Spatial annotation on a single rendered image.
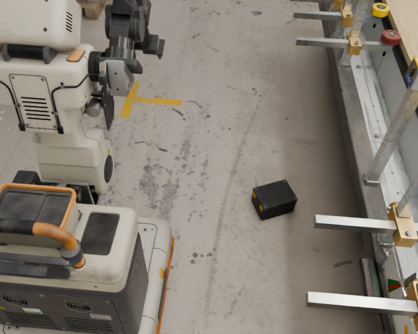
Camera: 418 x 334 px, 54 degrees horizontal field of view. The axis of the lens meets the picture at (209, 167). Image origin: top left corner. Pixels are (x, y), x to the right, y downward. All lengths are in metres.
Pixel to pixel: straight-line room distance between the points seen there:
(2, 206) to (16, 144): 1.56
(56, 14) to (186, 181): 1.48
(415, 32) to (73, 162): 1.59
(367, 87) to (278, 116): 0.84
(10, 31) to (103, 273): 0.68
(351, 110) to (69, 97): 1.22
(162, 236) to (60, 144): 0.71
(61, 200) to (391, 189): 1.22
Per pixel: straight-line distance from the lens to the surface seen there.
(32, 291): 1.44
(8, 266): 1.14
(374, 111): 2.09
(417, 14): 2.32
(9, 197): 1.33
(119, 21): 1.26
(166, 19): 3.87
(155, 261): 1.82
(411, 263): 1.60
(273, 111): 2.91
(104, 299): 1.37
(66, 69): 1.15
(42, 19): 1.17
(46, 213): 1.26
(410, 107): 1.39
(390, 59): 2.20
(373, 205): 1.58
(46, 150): 1.46
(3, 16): 1.22
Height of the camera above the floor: 1.88
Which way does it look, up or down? 49 degrees down
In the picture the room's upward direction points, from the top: 2 degrees clockwise
